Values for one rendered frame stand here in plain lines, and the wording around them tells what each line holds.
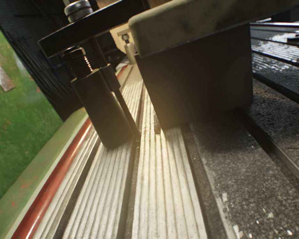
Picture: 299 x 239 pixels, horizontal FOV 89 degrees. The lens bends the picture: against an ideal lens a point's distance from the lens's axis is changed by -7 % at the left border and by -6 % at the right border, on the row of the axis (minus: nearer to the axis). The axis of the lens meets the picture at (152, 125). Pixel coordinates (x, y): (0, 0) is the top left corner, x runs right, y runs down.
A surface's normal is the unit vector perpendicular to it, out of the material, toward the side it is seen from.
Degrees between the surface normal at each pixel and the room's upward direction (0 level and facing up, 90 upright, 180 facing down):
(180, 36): 90
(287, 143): 6
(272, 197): 0
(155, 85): 90
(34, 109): 90
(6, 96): 90
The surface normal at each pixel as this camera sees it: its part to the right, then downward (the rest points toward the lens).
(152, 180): -0.33, -0.80
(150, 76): 0.00, 0.54
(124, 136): 0.61, 0.12
